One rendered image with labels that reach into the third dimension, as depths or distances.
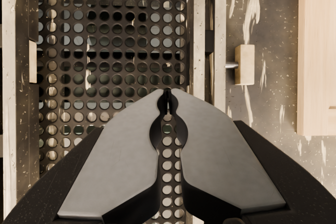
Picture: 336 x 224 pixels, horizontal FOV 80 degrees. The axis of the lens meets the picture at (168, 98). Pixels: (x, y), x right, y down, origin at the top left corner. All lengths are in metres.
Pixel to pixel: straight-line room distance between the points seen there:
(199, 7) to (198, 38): 0.05
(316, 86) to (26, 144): 0.59
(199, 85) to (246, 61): 0.12
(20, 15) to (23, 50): 0.06
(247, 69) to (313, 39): 0.17
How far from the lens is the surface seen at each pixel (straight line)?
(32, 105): 0.46
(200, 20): 0.39
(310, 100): 0.53
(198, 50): 0.37
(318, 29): 0.56
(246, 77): 0.43
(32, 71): 0.47
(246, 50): 0.44
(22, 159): 0.45
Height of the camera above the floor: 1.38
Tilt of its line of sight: 33 degrees down
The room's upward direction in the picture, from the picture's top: 177 degrees clockwise
